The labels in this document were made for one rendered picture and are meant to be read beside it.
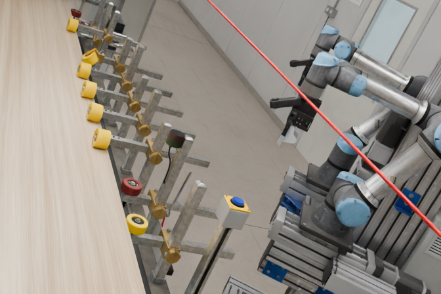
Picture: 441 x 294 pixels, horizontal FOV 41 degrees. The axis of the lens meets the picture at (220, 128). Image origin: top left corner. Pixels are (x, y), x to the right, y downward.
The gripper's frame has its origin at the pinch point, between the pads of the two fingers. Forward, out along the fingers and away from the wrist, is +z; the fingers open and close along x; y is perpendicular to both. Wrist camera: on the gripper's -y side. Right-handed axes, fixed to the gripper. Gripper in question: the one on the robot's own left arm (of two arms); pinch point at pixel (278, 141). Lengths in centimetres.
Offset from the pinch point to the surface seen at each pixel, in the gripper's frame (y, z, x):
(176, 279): -12, 132, 91
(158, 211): -29, 46, -1
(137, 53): -81, 19, 87
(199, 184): -18.2, 19.4, -20.1
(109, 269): -30, 42, -54
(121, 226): -35, 42, -29
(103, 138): -63, 36, 14
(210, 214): -11, 47, 17
